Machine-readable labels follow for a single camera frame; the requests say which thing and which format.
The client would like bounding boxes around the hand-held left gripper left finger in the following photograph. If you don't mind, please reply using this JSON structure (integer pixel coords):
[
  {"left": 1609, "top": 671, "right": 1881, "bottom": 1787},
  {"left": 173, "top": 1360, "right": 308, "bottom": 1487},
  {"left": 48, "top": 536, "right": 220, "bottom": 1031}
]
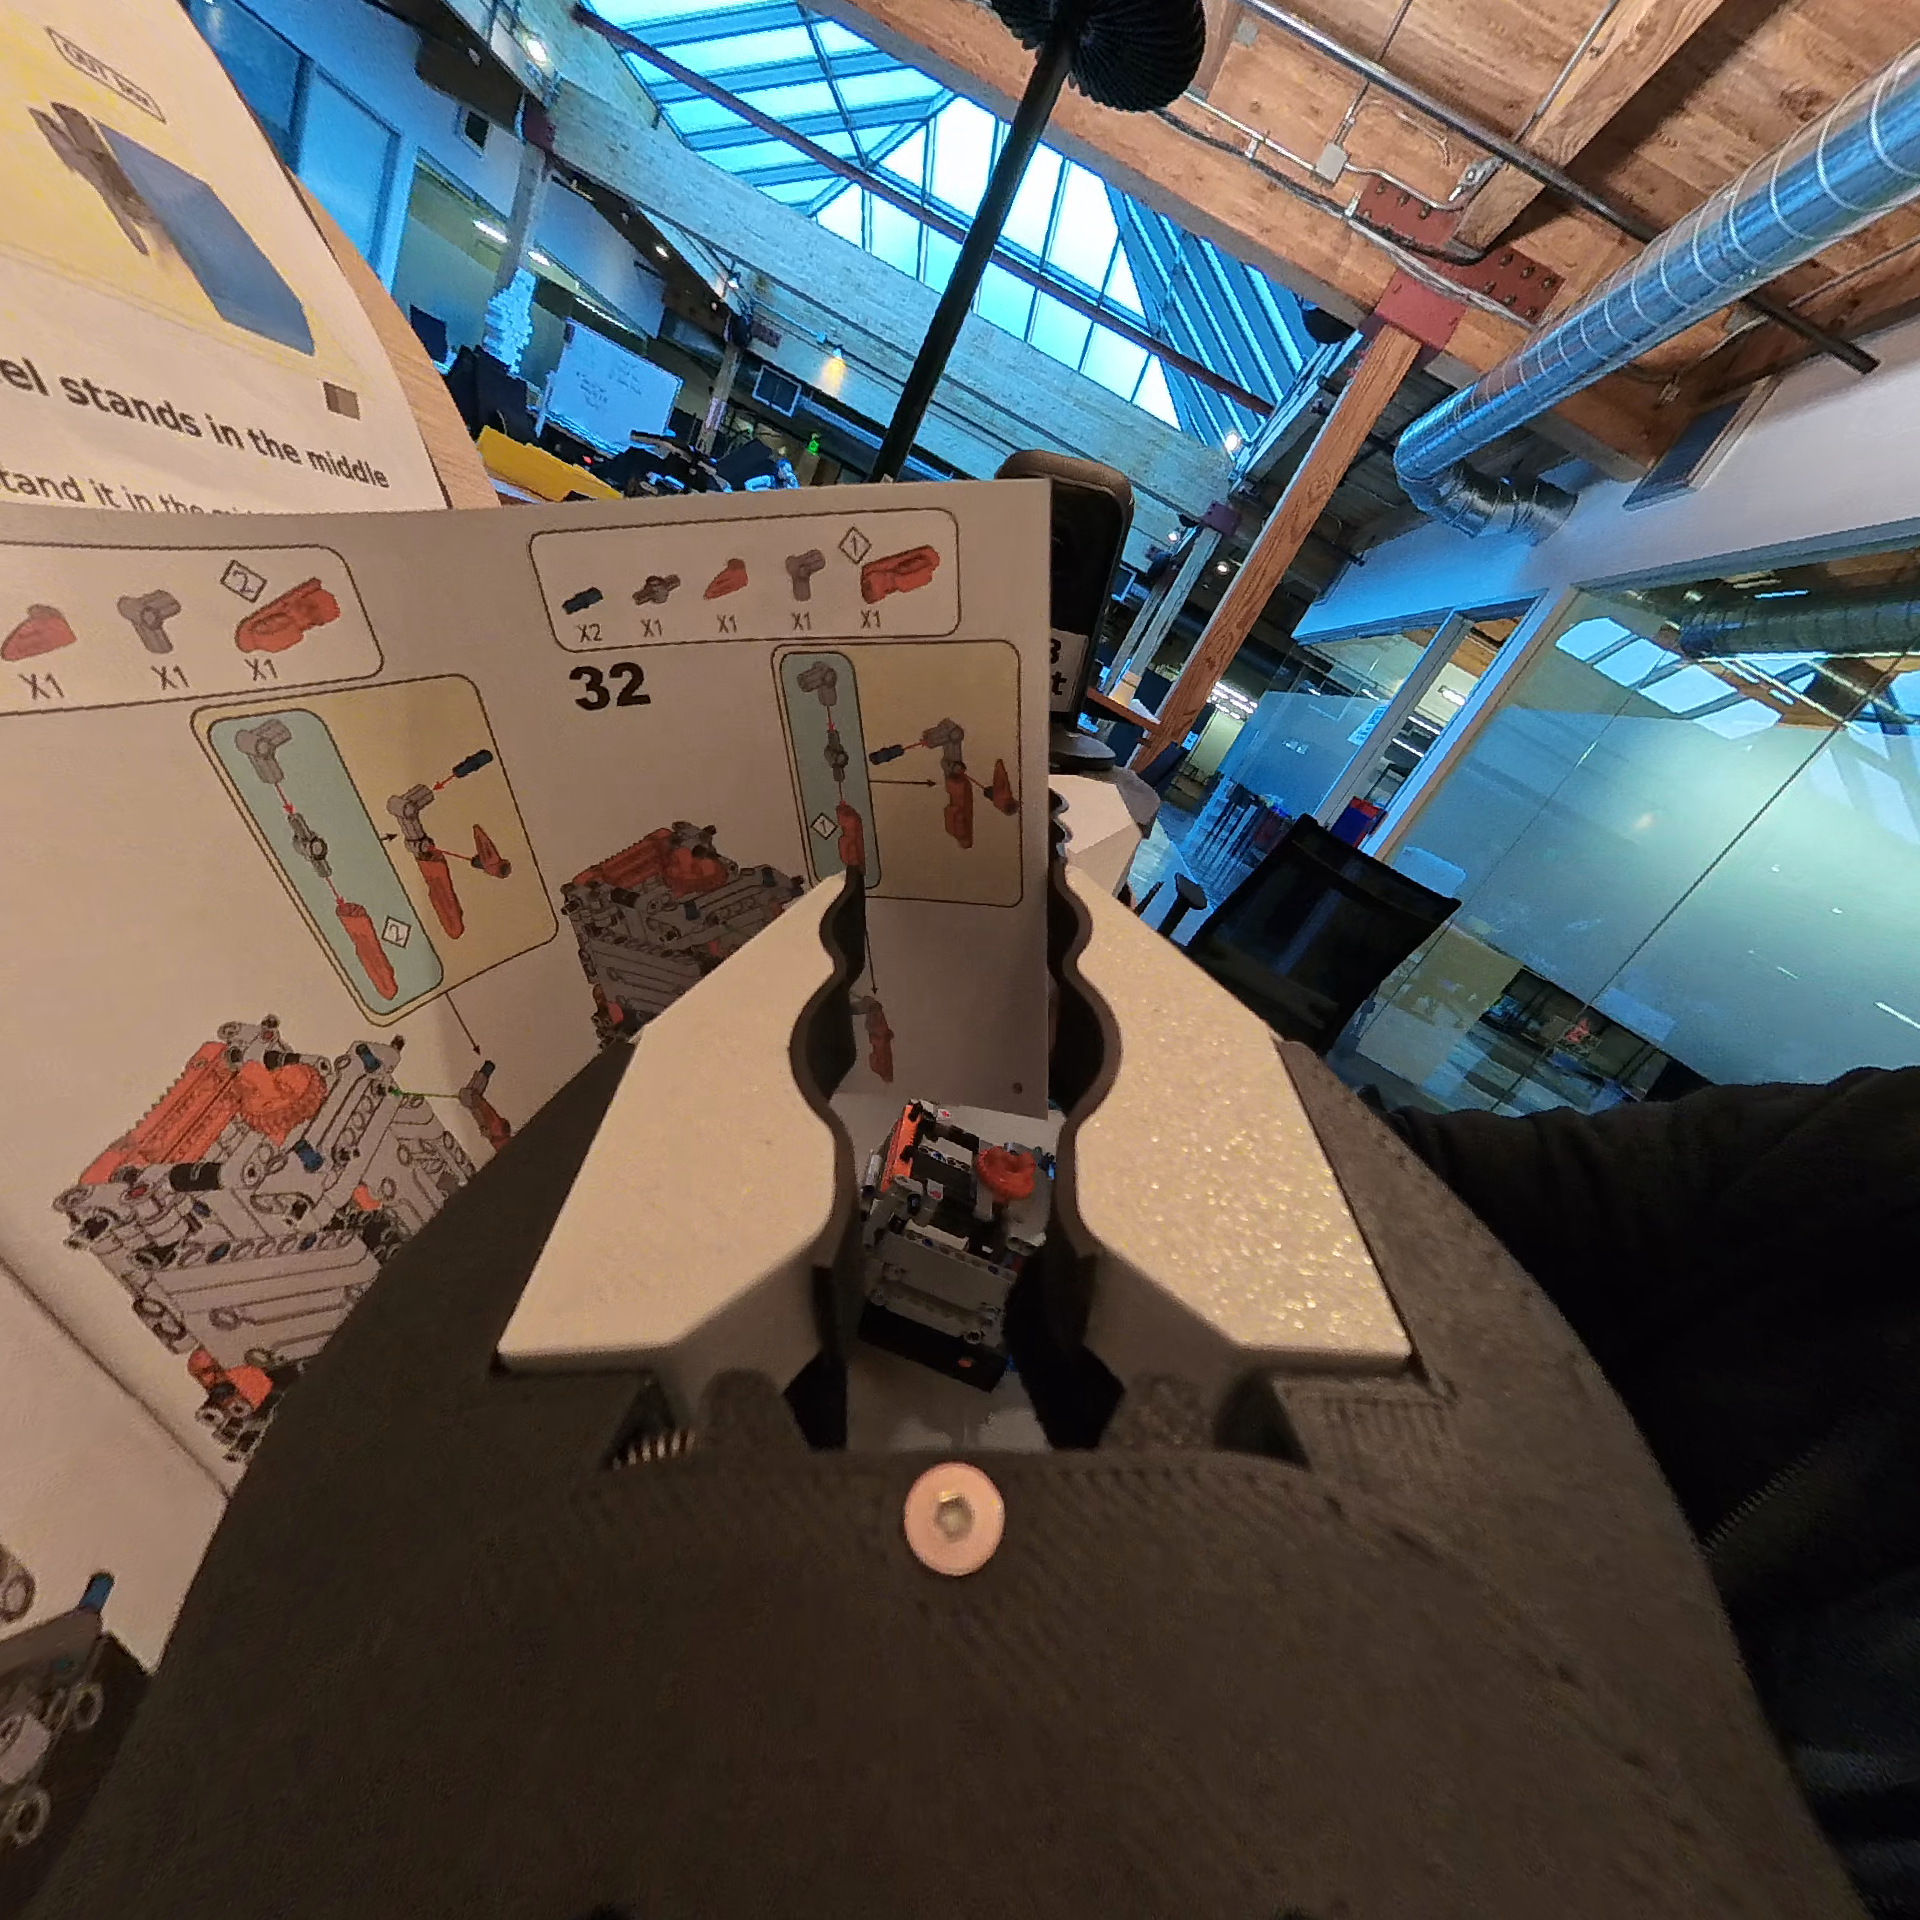
[{"left": 496, "top": 870, "right": 874, "bottom": 1448}]

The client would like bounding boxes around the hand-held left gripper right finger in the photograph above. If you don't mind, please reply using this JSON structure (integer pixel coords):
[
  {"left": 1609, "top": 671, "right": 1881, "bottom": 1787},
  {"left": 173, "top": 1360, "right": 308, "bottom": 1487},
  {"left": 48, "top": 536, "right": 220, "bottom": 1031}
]
[{"left": 1044, "top": 866, "right": 1419, "bottom": 1448}]

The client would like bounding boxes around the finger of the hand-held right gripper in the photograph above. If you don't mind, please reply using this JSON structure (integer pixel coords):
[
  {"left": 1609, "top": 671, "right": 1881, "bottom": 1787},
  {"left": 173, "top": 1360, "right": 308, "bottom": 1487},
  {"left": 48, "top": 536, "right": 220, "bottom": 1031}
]
[{"left": 1046, "top": 773, "right": 1164, "bottom": 902}]

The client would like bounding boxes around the grey orange toy brick model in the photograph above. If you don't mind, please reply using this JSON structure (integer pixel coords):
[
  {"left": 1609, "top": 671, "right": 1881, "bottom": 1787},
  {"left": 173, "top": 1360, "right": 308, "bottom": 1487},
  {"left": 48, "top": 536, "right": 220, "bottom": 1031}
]
[{"left": 856, "top": 1098, "right": 1059, "bottom": 1390}]

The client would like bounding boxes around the paper instruction booklet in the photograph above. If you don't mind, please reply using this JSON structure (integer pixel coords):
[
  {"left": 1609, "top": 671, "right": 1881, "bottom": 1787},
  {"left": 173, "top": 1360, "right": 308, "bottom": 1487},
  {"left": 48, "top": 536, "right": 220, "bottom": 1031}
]
[{"left": 0, "top": 480, "right": 1056, "bottom": 1853}]

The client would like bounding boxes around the black office chair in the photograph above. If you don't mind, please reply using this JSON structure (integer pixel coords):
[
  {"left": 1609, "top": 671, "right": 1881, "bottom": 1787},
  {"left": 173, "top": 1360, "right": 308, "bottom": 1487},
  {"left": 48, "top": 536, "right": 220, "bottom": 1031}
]
[{"left": 1169, "top": 814, "right": 1466, "bottom": 1055}]

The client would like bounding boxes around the white whiteboard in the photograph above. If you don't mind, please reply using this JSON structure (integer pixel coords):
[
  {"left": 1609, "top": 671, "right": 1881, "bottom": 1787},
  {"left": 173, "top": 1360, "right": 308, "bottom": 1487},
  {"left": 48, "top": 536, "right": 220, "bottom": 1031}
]
[{"left": 539, "top": 320, "right": 685, "bottom": 447}]

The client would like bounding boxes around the wooden backing board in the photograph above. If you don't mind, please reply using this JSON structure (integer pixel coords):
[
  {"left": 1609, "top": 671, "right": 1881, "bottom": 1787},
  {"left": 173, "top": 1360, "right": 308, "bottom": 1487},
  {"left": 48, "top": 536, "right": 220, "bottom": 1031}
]
[{"left": 292, "top": 187, "right": 506, "bottom": 512}]

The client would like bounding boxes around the wooden support post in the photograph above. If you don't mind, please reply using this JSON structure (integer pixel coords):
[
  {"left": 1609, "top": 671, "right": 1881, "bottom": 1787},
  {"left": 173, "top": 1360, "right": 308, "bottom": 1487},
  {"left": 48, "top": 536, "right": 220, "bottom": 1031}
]
[{"left": 1147, "top": 322, "right": 1424, "bottom": 769}]

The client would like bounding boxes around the silver ventilation duct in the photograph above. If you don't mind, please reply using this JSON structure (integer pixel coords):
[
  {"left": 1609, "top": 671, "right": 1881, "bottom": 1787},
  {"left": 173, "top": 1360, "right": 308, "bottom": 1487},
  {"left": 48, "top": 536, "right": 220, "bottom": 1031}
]
[{"left": 1392, "top": 41, "right": 1920, "bottom": 544}]

